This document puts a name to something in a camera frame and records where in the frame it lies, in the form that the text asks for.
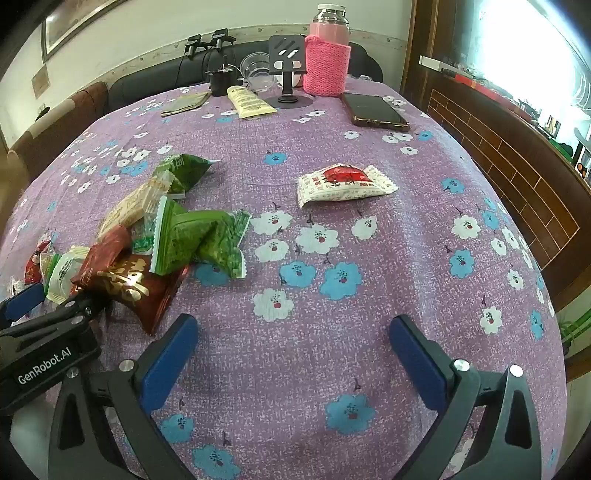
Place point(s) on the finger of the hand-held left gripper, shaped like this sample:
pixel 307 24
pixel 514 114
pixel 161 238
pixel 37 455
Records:
pixel 87 302
pixel 23 300

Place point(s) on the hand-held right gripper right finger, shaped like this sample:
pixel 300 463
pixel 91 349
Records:
pixel 415 355

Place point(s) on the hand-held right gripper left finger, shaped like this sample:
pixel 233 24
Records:
pixel 171 355

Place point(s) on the small red snack packet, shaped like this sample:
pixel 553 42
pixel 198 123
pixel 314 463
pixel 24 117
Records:
pixel 33 267

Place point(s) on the white and green snack packet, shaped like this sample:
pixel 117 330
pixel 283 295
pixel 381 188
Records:
pixel 64 274

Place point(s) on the dark red snack packet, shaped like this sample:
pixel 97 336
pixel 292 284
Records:
pixel 104 258

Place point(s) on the dark red gold-print packet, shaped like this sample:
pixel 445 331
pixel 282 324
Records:
pixel 138 290

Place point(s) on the small green candy wrapper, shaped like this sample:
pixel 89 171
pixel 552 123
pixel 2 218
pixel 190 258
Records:
pixel 144 237

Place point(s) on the beige biscuit packet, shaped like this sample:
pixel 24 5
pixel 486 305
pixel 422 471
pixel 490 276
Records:
pixel 131 205

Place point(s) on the white and red snack packet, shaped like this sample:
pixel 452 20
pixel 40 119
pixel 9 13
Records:
pixel 341 184

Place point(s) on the purple floral tablecloth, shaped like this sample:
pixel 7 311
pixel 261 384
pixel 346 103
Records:
pixel 323 286

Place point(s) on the green plant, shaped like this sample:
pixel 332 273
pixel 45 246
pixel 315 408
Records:
pixel 575 330

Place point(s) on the brown armchair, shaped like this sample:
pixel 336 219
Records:
pixel 60 124

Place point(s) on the wooden cabinet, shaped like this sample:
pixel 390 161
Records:
pixel 508 161

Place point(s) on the black sofa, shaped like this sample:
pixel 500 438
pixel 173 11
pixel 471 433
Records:
pixel 152 83

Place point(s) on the smartphone in brown case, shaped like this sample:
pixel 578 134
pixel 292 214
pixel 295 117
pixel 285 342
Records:
pixel 374 110

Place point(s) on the cream tube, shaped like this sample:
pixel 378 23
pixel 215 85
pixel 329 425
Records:
pixel 249 104

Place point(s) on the black container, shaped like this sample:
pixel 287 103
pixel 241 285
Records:
pixel 220 83

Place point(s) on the black clamp device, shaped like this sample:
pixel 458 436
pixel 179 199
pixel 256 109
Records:
pixel 196 44
pixel 221 38

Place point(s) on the clear plastic cup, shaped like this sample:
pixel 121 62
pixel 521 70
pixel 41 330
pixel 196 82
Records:
pixel 256 69

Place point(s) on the pink bottle with knitted sleeve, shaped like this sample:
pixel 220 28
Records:
pixel 328 64

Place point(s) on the black phone stand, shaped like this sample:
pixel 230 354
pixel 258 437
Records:
pixel 286 50

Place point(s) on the wall plate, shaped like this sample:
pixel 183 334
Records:
pixel 40 81

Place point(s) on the framed wall picture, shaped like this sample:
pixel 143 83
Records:
pixel 78 23

